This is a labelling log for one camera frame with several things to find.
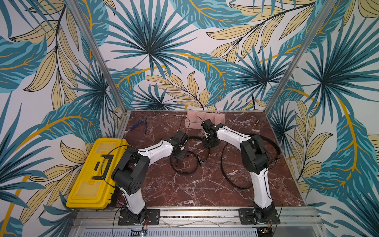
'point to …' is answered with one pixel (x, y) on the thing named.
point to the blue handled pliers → (139, 123)
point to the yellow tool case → (94, 186)
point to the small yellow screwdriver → (256, 122)
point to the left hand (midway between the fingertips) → (178, 155)
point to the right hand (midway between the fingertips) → (208, 145)
